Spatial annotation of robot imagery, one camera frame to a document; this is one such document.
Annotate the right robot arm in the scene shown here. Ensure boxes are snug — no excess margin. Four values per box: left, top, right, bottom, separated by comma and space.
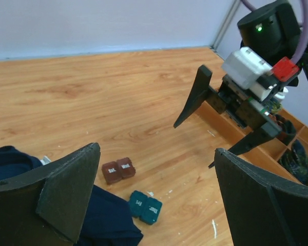
174, 1, 308, 155

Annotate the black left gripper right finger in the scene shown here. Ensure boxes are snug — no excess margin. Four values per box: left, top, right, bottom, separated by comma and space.
214, 148, 308, 245

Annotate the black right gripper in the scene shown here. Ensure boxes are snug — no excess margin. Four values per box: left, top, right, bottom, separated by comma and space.
173, 65, 282, 156

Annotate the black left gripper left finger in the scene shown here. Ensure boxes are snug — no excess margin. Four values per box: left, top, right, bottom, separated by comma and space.
0, 142, 101, 245

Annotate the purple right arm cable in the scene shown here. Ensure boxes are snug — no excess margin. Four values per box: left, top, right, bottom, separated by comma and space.
241, 0, 308, 65

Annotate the dark navy cloth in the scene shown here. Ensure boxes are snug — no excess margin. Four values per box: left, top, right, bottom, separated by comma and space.
0, 146, 143, 245

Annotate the white pill bottle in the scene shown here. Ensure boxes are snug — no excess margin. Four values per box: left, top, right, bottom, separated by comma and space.
274, 87, 288, 103

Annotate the teal pill organizer box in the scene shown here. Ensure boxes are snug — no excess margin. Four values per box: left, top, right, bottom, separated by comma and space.
128, 191, 162, 225

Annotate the wooden compartment tray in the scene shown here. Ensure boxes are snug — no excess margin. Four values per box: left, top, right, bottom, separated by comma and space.
196, 103, 308, 182

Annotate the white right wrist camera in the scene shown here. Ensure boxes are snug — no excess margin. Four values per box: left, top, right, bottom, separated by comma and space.
222, 47, 277, 102

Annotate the red pill organizer box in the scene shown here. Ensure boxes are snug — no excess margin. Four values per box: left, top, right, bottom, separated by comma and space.
101, 157, 136, 185

